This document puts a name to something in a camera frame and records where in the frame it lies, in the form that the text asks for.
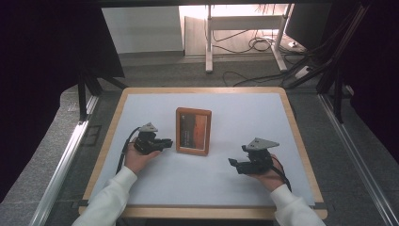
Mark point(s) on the white power strip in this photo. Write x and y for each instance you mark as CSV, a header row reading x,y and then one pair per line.
x,y
302,72

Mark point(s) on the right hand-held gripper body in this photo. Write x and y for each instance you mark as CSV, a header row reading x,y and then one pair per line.
x,y
258,161

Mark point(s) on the dark monitor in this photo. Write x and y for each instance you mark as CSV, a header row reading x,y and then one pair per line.
x,y
306,26

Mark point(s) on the dark floor vent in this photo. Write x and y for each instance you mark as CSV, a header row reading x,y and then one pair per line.
x,y
91,135

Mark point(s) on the white desk frame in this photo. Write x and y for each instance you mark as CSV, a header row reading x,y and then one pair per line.
x,y
244,22

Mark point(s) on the person's right hand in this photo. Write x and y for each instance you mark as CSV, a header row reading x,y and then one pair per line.
x,y
273,177

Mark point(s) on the white panel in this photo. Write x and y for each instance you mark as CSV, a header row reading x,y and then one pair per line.
x,y
142,29

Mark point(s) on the wooden picture frame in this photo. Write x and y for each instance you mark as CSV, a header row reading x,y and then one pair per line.
x,y
193,132

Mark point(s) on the dark curtain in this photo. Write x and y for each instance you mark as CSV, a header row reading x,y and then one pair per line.
x,y
37,62
376,62

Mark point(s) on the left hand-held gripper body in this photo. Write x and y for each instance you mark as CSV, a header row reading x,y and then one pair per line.
x,y
145,142

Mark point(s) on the aluminium rail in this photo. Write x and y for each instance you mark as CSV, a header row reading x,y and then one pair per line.
x,y
354,147
62,163

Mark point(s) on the person's left hand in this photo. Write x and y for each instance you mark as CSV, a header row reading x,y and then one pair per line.
x,y
136,160

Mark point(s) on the white table mat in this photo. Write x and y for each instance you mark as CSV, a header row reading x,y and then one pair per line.
x,y
200,182

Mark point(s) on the black metal stand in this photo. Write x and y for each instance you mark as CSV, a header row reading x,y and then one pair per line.
x,y
338,94
82,97

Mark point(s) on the small white power adapter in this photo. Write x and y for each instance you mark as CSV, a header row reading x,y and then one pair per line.
x,y
293,44

